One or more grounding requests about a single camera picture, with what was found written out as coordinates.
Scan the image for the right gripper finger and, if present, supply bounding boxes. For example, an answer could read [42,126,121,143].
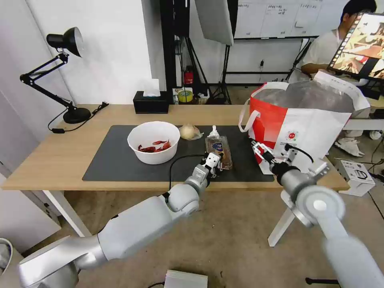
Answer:
[251,141,270,165]
[255,141,275,160]

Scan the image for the clear plastic package blue label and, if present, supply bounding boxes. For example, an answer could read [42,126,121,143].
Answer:
[205,125,234,172]

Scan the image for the red white takeout bag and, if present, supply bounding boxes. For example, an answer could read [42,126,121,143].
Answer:
[238,71,371,175]

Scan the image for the crumpled pale wrapper ball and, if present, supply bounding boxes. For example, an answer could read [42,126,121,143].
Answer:
[179,123,204,141]

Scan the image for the red shell scraps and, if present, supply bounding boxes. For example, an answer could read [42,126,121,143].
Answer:
[137,139,172,153]

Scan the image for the white round bowl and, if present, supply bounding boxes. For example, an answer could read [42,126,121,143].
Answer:
[127,121,181,165]

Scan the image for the yellow green tape roll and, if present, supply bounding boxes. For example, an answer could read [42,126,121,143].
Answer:
[177,89,194,104]

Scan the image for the black light stand tripod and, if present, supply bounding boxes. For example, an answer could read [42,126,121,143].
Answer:
[180,36,232,105]

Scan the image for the black tissue box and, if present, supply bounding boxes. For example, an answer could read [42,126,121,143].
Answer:
[133,91,169,114]

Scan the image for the crumpled white paper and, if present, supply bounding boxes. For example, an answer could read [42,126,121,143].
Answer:
[334,136,365,157]

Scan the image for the white cardboard box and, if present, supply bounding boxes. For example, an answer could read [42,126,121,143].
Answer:
[340,160,376,197]

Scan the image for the white tissue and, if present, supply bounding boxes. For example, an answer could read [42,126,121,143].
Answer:
[142,78,161,97]

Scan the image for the black desk mat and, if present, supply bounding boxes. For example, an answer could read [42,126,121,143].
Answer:
[82,124,275,183]

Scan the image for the white paper stack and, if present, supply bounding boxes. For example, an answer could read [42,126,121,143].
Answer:
[164,270,208,288]

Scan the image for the person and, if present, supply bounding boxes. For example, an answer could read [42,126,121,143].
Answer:
[301,0,377,83]

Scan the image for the black metal rack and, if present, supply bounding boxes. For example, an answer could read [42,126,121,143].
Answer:
[159,0,190,90]

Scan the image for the whiteboard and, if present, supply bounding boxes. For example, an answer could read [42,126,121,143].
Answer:
[234,0,352,40]

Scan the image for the white softbox light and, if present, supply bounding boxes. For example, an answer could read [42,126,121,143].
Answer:
[194,0,234,46]

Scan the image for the black desk lamp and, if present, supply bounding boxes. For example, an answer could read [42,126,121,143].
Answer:
[20,27,92,124]

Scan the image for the computer monitor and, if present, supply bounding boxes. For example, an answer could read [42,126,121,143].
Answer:
[327,11,384,82]

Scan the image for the wooden table white legs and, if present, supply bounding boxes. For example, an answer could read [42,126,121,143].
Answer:
[1,104,350,248]

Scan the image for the grey round bin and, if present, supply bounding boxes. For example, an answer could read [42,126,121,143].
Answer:
[0,238,14,276]

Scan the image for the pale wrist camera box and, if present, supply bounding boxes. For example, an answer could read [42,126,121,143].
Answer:
[206,152,222,168]

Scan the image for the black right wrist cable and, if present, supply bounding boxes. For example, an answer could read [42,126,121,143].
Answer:
[285,144,314,164]

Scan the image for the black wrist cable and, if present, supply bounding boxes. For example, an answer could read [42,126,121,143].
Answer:
[169,154,208,193]
[285,144,314,164]

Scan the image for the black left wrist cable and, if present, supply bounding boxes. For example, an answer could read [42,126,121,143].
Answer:
[169,154,208,193]

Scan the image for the black lamp cable with switch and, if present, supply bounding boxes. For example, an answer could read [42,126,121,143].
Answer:
[48,102,109,134]

